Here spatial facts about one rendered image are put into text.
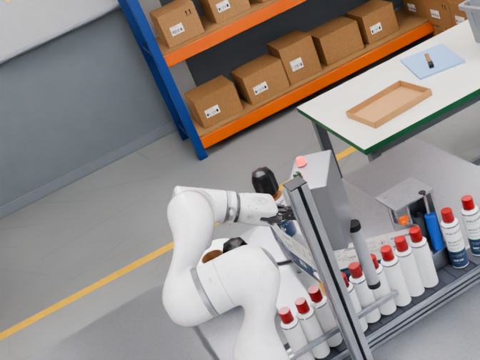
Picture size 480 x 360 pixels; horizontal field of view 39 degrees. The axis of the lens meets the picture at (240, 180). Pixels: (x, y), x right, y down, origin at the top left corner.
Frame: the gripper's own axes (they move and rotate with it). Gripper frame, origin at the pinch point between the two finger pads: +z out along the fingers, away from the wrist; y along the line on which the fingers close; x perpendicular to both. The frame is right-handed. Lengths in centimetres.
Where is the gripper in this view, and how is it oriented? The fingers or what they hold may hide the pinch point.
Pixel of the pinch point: (292, 213)
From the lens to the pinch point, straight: 180.1
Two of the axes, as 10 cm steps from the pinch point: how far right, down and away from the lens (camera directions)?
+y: -1.6, -4.4, 8.8
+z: 9.7, 1.0, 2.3
